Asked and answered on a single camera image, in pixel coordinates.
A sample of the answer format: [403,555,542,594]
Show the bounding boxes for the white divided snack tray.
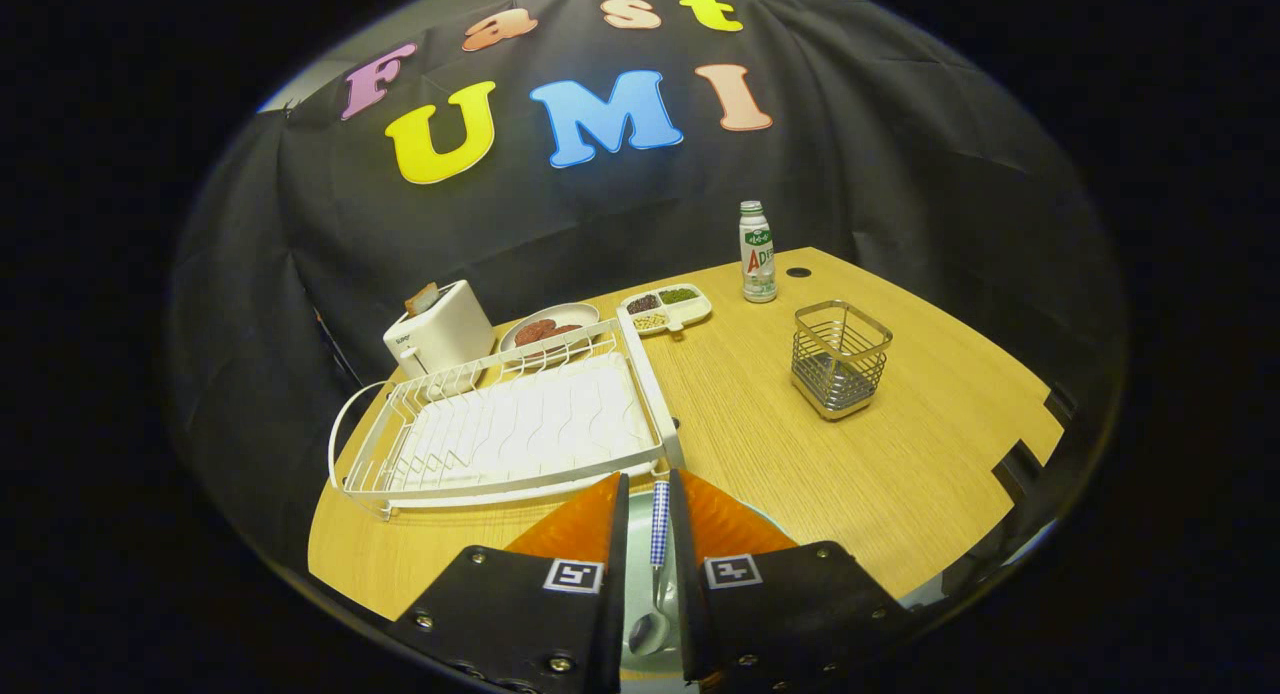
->
[618,284,713,335]

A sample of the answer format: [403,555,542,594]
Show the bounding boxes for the metal wire basket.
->
[790,300,894,422]

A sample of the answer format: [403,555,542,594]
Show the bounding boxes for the small white plate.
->
[498,302,601,360]

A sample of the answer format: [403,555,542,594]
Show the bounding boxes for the black backdrop cloth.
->
[165,0,1131,575]

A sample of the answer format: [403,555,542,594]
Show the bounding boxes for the white wire dish rack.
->
[328,309,687,520]

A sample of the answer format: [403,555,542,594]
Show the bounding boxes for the spoon with blue checked handle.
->
[628,481,673,658]

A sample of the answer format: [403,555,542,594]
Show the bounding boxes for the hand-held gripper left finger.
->
[385,472,631,694]

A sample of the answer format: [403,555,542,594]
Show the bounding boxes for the white toaster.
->
[383,279,496,380]

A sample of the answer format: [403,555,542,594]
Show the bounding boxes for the white drink bottle green label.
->
[739,201,778,304]

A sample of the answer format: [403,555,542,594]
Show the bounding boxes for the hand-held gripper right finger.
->
[667,468,916,690]

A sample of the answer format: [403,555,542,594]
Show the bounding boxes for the light green plate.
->
[618,489,801,680]

